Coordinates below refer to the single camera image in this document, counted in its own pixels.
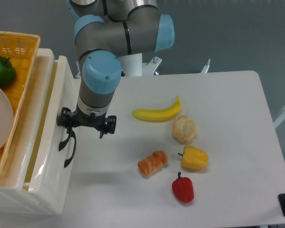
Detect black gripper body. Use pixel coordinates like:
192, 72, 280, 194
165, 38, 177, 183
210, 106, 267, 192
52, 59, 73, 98
72, 108, 107, 130

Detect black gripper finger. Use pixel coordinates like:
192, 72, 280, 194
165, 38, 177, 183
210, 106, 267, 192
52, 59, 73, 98
56, 107, 76, 133
99, 115, 117, 139

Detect white drawer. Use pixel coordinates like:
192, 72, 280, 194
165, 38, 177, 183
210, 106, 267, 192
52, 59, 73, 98
21, 56, 78, 215

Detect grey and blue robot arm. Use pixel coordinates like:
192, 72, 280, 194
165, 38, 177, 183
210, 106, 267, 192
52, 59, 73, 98
57, 0, 175, 138

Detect white drawer cabinet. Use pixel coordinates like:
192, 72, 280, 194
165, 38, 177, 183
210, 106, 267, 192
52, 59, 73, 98
0, 48, 62, 216

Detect yellow banana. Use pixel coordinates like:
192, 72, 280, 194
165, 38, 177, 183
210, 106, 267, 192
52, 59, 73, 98
132, 96, 181, 122

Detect orange twisted bread loaf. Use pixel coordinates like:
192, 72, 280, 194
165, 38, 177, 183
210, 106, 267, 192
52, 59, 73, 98
137, 150, 169, 177

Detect round bread roll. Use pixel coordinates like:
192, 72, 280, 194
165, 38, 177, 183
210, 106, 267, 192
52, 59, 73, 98
172, 115, 198, 144

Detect green bell pepper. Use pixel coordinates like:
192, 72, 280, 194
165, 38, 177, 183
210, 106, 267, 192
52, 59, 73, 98
0, 56, 16, 87

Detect orange woven basket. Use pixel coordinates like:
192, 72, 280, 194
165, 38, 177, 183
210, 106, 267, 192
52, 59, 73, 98
0, 31, 40, 174

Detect yellow bell pepper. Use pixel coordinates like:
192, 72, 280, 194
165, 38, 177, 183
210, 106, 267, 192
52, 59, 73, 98
178, 145, 209, 171

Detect red bell pepper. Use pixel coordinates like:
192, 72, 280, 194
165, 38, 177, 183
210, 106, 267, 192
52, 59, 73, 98
171, 171, 194, 203

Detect lower drawer black handle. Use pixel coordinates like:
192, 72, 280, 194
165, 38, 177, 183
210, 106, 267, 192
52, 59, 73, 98
64, 130, 77, 168

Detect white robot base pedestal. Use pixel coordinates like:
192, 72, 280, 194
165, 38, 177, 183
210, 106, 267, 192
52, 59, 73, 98
119, 53, 162, 76

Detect white metal frame leg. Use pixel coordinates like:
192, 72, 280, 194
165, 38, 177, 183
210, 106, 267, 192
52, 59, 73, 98
273, 104, 285, 129

